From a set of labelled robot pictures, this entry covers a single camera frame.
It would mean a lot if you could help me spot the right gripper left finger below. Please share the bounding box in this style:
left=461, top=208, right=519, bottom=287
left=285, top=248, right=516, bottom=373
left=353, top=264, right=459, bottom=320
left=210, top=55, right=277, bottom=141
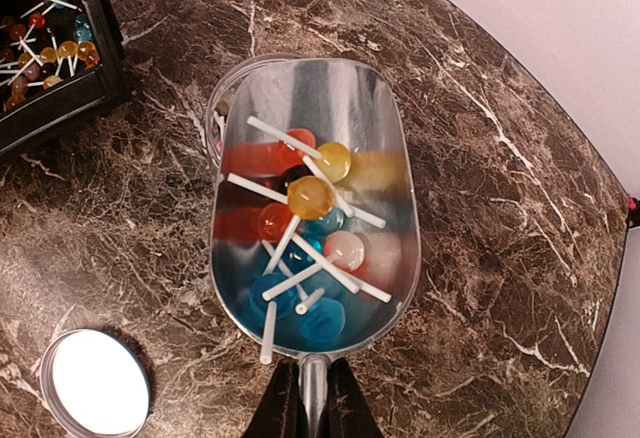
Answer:
left=242, top=361, right=306, bottom=438

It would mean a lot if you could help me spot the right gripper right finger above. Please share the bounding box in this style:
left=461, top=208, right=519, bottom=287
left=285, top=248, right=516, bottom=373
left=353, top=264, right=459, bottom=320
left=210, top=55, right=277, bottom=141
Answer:
left=325, top=360, right=384, bottom=438

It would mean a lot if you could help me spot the silver jar lid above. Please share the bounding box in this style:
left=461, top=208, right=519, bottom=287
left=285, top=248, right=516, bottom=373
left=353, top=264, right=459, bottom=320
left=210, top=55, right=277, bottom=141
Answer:
left=39, top=328, right=152, bottom=437

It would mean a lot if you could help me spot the silver metal scoop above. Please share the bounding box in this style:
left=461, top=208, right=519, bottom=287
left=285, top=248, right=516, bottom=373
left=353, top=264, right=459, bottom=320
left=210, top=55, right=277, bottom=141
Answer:
left=210, top=58, right=421, bottom=437

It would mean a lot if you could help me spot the clear plastic jar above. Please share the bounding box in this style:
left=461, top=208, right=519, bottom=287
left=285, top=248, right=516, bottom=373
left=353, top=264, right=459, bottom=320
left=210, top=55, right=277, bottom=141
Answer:
left=204, top=53, right=297, bottom=169

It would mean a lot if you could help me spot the black bin with lollipops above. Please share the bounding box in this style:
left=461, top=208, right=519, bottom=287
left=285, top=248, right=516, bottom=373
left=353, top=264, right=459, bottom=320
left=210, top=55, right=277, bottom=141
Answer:
left=1, top=0, right=132, bottom=156

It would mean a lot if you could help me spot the pile of lollipops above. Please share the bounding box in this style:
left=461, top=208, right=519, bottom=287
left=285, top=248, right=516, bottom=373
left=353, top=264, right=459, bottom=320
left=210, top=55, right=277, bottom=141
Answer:
left=1, top=0, right=101, bottom=113

